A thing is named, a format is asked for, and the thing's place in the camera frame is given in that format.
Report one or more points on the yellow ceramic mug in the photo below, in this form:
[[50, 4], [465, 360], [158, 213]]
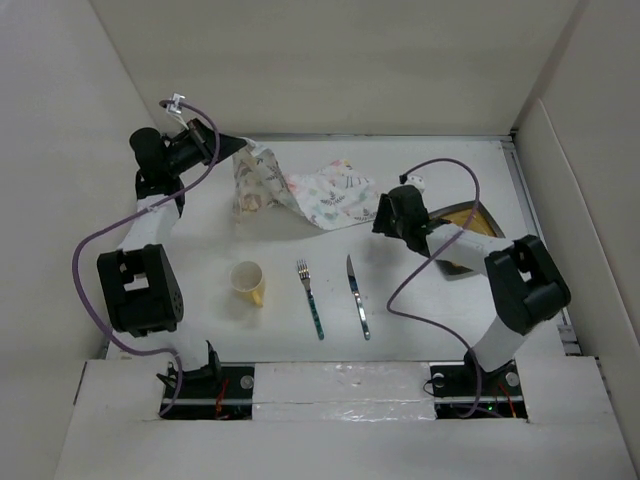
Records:
[[248, 281]]

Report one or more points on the knife with green handle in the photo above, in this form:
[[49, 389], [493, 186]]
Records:
[[357, 298]]

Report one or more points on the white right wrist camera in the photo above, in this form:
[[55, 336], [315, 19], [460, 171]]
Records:
[[415, 180]]

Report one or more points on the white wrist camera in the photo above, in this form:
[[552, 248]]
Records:
[[174, 109], [415, 180]]

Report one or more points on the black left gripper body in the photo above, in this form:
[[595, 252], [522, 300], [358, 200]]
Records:
[[193, 149]]

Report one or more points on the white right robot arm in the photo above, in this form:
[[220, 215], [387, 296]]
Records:
[[527, 287]]

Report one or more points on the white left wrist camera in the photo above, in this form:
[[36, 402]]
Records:
[[174, 109]]

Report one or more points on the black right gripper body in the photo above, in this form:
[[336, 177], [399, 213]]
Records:
[[401, 228]]

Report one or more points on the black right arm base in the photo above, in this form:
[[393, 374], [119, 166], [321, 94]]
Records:
[[454, 389]]

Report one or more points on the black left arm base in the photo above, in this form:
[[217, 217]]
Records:
[[204, 396]]

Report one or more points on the fork with green handle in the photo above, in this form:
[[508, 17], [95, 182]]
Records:
[[304, 276]]

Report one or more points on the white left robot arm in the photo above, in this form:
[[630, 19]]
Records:
[[141, 292]]

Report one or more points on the floral animal print placemat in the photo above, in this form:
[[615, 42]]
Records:
[[332, 198]]

